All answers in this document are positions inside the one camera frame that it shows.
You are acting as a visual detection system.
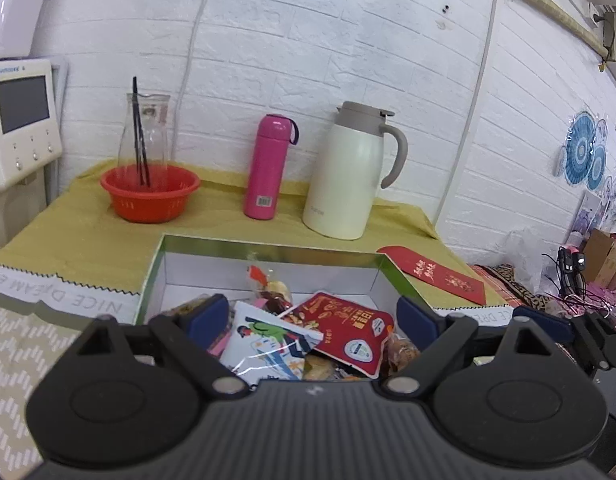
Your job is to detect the red envelope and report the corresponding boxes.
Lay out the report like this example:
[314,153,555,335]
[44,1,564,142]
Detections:
[376,245,488,306]

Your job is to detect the brown round snack pack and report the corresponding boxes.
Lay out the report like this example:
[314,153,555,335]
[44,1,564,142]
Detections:
[382,334,422,377]

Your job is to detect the clear plastic bag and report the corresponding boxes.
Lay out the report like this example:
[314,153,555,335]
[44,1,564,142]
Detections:
[503,226,555,287]

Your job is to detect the clear snack orange tag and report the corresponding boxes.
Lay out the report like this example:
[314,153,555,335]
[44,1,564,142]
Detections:
[245,265,295,312]

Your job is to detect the pink snack packet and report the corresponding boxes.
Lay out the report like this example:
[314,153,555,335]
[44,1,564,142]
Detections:
[208,329,230,359]

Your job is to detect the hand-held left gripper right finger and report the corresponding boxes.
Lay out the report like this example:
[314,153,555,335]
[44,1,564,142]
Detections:
[383,295,560,396]

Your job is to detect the cream thermal jug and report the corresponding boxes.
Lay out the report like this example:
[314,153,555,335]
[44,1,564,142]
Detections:
[302,101,408,241]

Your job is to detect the blue paper fan decoration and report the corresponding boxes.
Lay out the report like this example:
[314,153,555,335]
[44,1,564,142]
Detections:
[557,110,598,187]

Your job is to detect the red snack packet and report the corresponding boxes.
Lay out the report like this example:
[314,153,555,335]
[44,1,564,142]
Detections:
[278,291,395,380]

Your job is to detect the small blue paper fan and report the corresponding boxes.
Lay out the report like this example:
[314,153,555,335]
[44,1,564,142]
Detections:
[585,145,610,192]

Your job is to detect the wall photos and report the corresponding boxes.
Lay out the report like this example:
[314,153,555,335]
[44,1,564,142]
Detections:
[574,164,616,237]

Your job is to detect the black chopstick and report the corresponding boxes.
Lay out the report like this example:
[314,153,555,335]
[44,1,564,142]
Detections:
[133,80,152,186]
[132,76,145,186]

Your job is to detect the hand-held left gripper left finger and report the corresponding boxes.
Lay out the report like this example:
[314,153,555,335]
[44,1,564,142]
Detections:
[76,294,251,396]

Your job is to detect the pink thermos bottle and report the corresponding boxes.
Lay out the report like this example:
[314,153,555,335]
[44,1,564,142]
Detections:
[243,114,300,221]

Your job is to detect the white wall cable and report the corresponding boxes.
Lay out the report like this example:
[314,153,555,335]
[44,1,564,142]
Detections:
[174,0,222,162]

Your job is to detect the white wall pipe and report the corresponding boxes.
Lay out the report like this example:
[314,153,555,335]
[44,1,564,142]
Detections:
[434,0,502,217]

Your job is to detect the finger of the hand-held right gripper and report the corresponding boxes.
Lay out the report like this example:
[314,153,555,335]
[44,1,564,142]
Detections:
[513,305,616,373]

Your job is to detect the brown cardboard box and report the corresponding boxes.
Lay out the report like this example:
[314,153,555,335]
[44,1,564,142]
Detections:
[583,229,616,287]

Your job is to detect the green-edged white cardboard box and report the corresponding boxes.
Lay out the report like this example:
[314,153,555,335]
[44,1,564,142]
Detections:
[133,233,440,382]

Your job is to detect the clear glass carafe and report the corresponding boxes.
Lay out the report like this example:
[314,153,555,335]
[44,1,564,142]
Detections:
[118,92,171,182]

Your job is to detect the black device with cables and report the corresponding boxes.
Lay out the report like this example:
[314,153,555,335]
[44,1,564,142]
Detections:
[557,244,590,297]

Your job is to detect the white water dispenser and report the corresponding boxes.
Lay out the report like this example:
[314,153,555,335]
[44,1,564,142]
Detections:
[0,57,69,257]

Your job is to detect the orange plastic basket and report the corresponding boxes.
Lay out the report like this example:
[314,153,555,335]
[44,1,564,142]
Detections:
[100,165,202,224]

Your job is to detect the white illustrated snack packet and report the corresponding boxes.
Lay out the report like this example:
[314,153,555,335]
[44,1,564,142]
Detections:
[220,301,324,382]

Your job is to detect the leopard print cloth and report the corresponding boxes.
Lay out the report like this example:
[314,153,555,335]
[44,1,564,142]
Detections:
[470,262,555,312]

